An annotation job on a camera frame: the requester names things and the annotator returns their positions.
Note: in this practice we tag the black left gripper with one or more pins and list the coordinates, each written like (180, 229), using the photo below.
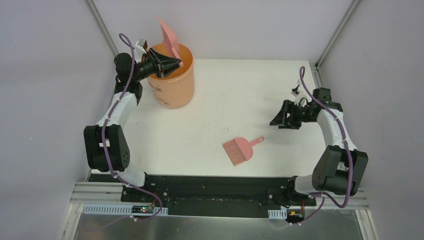
(156, 62)

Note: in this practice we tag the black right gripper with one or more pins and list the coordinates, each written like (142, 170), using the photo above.
(281, 119)

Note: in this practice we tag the pink dustpan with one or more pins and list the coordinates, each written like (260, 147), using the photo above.
(169, 39)

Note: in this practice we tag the pink hand brush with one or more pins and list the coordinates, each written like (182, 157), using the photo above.
(240, 150)

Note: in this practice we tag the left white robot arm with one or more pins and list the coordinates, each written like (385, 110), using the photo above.
(106, 147)

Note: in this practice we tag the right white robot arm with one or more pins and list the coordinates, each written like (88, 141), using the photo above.
(342, 165)

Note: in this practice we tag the orange plastic bucket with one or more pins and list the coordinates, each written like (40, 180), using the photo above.
(177, 89)

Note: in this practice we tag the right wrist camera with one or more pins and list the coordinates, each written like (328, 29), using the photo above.
(300, 97)

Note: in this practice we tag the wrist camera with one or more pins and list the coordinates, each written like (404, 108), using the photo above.
(141, 46)
(300, 97)

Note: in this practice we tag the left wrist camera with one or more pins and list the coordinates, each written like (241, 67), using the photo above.
(141, 46)

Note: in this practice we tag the right white cable duct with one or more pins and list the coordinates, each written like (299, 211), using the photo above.
(278, 214)

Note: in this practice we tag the white cable duct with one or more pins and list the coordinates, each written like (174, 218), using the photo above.
(124, 210)
(278, 214)

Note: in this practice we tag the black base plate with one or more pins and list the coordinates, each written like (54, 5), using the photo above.
(216, 196)

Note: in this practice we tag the left white cable duct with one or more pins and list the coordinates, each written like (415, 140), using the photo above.
(124, 210)

